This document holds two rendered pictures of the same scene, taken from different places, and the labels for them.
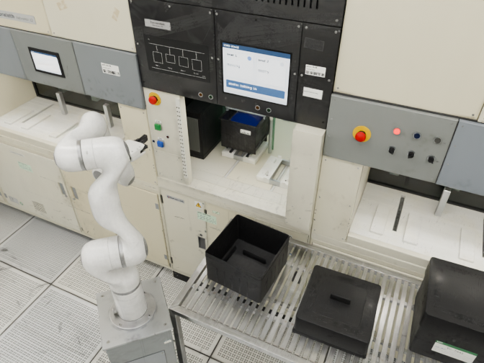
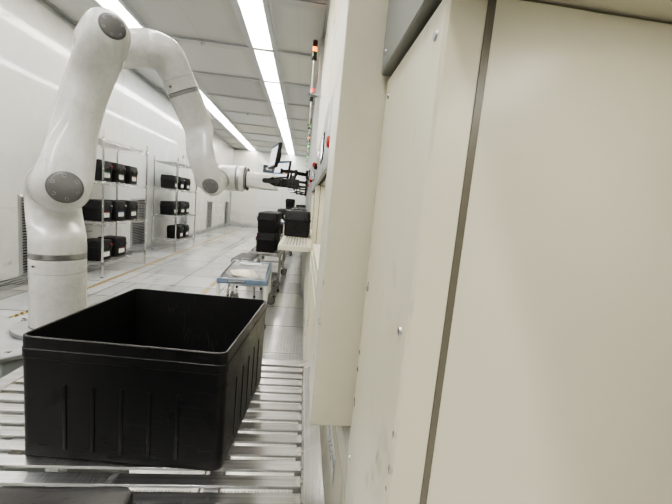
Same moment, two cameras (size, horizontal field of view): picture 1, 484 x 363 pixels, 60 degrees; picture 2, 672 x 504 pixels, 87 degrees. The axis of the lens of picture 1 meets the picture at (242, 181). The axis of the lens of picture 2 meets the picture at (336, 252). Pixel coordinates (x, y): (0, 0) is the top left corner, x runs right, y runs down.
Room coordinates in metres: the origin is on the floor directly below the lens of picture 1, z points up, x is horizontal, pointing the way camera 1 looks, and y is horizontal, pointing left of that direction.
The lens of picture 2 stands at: (1.18, -0.66, 1.14)
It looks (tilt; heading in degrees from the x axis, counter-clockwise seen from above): 7 degrees down; 59
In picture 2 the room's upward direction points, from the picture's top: 5 degrees clockwise
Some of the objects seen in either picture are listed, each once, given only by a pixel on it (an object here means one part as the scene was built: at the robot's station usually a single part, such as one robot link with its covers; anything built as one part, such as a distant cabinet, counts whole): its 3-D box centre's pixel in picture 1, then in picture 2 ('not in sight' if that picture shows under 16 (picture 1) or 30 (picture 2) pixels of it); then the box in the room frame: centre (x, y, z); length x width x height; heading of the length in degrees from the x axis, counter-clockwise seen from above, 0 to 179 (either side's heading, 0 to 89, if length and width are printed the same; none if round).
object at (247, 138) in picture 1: (245, 123); not in sight; (2.03, -0.02, 1.06); 0.24 x 0.20 x 0.32; 65
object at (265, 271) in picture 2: not in sight; (248, 291); (2.19, 2.63, 0.24); 0.97 x 0.52 x 0.48; 68
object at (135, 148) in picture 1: (130, 150); (261, 180); (1.56, 0.51, 1.20); 0.11 x 0.10 x 0.07; 155
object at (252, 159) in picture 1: (245, 148); not in sight; (2.03, -0.02, 0.89); 0.22 x 0.21 x 0.04; 155
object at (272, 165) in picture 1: (281, 171); not in sight; (1.80, -0.21, 0.89); 0.22 x 0.21 x 0.04; 155
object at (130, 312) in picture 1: (129, 297); (58, 292); (1.02, 0.46, 0.85); 0.19 x 0.19 x 0.18
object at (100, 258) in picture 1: (110, 264); (56, 209); (1.01, 0.49, 1.07); 0.19 x 0.12 x 0.24; 105
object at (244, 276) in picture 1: (248, 256); (169, 361); (1.24, -0.03, 0.85); 0.28 x 0.28 x 0.17; 60
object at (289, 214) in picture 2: not in sight; (297, 222); (2.69, 2.71, 0.93); 0.30 x 0.28 x 0.26; 62
